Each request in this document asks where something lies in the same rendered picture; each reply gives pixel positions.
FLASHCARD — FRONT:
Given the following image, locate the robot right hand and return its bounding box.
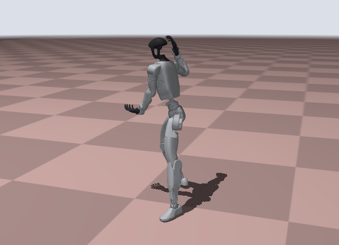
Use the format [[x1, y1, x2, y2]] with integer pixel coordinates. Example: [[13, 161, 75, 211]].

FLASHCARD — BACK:
[[166, 36, 179, 56]]

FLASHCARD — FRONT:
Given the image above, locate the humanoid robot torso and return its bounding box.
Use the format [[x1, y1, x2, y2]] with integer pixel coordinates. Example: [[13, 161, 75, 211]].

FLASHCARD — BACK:
[[155, 59, 185, 121]]

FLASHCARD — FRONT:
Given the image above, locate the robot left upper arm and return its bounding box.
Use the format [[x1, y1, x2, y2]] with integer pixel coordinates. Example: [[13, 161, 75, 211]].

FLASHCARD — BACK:
[[147, 64, 161, 97]]

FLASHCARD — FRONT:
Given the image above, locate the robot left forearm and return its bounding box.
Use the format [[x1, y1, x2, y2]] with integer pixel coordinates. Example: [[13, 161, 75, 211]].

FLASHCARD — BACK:
[[138, 90, 152, 115]]

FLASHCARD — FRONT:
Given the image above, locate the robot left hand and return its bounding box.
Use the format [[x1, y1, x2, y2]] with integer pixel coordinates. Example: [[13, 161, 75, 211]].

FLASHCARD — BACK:
[[124, 104, 140, 115]]

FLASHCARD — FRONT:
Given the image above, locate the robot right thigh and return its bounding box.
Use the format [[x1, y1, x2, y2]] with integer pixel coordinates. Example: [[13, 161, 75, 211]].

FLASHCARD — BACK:
[[160, 115, 169, 152]]

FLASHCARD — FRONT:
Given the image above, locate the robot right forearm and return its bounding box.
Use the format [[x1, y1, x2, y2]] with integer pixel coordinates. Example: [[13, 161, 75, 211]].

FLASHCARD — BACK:
[[172, 51, 189, 73]]

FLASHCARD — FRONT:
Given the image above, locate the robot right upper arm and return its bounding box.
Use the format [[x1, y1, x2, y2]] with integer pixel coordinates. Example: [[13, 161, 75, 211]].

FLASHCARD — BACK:
[[174, 62, 189, 76]]

